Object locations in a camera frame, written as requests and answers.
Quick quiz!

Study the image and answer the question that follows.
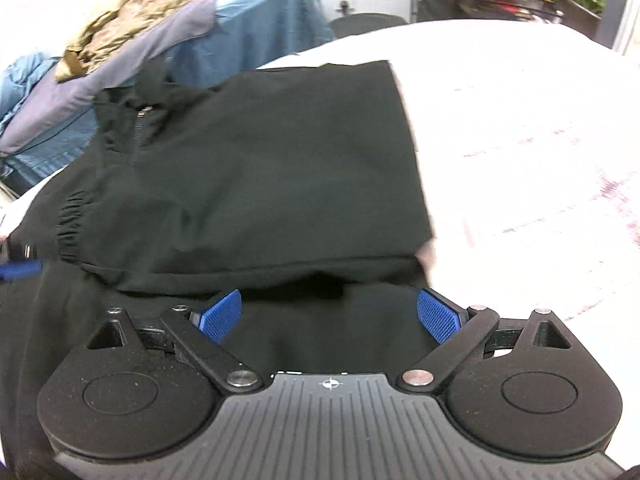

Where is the black jacket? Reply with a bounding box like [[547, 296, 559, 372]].
[[1, 61, 434, 479]]

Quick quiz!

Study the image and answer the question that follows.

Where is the grey blanket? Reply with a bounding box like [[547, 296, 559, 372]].
[[1, 0, 217, 156]]

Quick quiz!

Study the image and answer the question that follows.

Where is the light blue quilt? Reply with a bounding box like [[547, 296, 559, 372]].
[[0, 52, 60, 133]]

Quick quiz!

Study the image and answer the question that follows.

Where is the olive brown garment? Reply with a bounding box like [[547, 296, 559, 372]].
[[54, 0, 194, 82]]

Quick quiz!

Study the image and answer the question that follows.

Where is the dark round chair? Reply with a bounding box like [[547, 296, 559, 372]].
[[330, 13, 408, 39]]

